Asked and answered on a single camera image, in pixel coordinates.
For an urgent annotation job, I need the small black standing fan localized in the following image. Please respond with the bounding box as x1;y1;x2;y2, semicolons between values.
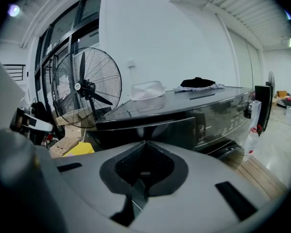
267;71;276;87

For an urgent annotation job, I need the black washing machine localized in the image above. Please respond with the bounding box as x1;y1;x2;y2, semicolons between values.
87;86;257;165

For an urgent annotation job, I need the white cloth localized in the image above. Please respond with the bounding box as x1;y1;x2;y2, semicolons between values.
173;83;226;93

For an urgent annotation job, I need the round ceiling lamp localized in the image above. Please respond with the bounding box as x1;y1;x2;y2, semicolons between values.
7;4;21;17

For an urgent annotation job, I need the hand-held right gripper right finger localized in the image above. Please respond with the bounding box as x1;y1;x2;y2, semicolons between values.
133;141;277;233

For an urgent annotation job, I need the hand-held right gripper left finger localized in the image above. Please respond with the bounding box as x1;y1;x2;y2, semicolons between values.
50;141;146;233

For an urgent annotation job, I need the yellow sofa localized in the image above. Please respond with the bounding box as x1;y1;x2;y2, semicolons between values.
276;90;291;109

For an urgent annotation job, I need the black garment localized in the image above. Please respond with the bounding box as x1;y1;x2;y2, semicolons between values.
180;77;216;88

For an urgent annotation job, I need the large black standing fan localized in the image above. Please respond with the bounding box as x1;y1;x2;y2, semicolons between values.
52;47;123;143

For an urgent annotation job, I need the clear plastic packet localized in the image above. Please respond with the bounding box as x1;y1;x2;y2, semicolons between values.
131;81;166;101

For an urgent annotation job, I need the yellow bag with white label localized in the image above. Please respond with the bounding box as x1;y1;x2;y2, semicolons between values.
62;141;96;158

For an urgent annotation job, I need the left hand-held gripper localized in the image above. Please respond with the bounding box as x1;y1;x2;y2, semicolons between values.
9;107;54;140

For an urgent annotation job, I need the wooden step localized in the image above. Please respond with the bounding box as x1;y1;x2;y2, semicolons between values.
234;155;288;199

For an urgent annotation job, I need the clear plastic bin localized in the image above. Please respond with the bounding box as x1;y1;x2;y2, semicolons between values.
250;100;262;129

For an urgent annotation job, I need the black railing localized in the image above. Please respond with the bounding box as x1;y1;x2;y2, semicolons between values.
2;64;26;82

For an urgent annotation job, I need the clear water bottle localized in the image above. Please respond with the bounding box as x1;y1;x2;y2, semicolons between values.
242;126;260;163

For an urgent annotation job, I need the black framed glass door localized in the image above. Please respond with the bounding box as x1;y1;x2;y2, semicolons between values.
33;0;100;112

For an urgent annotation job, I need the tall black cabinet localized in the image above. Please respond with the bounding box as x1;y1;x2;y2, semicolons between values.
254;84;275;133

